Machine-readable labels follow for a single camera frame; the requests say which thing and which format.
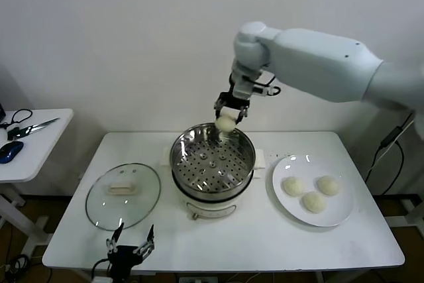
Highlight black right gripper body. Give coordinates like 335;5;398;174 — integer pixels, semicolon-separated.
215;76;256;110

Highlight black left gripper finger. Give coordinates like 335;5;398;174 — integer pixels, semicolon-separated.
134;223;156;259
106;221;125;251

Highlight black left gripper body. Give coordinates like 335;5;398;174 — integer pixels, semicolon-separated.
107;246;142;283

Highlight white steamed baozi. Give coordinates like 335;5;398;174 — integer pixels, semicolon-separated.
316;175;341;197
215;113;239;133
281;176;305;197
301;192;329;213

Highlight glass lid with cream handle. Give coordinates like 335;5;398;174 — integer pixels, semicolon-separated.
85;162;162;232

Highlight perforated steel steamer basket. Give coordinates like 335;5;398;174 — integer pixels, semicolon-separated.
170;123;256;194

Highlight white electric cooker pot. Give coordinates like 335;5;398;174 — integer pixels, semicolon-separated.
160;146;267;221

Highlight white round plate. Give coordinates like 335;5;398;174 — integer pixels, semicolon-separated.
272;154;356;228

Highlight white side table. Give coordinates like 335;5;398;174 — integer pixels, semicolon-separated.
0;108;74;260

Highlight blue computer mouse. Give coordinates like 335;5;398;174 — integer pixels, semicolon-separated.
0;141;25;164

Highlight white side stand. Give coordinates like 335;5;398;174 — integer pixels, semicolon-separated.
386;195;424;227

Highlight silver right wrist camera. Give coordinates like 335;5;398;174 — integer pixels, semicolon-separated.
253;84;282;97

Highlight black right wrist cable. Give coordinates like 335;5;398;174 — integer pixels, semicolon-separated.
244;72;278;87

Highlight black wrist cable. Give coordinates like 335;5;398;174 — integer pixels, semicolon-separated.
91;258;111;283
244;72;278;87

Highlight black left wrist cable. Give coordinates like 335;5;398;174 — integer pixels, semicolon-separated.
91;258;111;283

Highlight black floor cables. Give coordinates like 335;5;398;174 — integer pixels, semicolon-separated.
0;253;54;283

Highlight steel scissors with dark handles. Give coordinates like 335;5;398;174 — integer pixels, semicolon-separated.
8;117;61;141

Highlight white cable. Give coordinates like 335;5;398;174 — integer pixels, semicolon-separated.
372;117;415;170

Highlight black cable with adapter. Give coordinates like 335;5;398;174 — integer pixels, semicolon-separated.
365;110;417;196

